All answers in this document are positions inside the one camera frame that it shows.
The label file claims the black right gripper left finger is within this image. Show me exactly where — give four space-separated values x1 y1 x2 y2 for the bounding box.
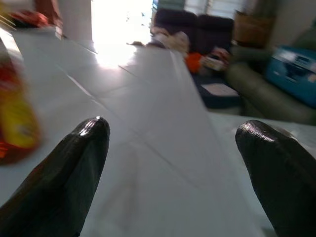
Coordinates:
0 116 111 237

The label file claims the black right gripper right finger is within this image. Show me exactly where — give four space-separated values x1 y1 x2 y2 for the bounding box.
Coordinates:
235 119 316 237

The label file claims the yellow red snack bag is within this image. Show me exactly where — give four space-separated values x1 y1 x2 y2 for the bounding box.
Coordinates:
0 56 42 165

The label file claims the blue printed box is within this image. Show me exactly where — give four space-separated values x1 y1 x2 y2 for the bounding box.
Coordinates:
265 45 316 109

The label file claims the dark blue mat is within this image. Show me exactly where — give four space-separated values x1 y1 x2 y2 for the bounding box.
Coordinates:
194 73 242 110

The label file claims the orange cloth item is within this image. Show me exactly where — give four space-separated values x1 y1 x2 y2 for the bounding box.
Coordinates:
184 52 207 74

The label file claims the brown wicker basket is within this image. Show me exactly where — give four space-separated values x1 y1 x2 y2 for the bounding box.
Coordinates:
233 10 276 48

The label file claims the red snack packet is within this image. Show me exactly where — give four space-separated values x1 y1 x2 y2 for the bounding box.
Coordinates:
9 9 50 28

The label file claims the dark sofa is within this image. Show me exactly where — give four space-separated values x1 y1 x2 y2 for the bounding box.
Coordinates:
152 8 235 56

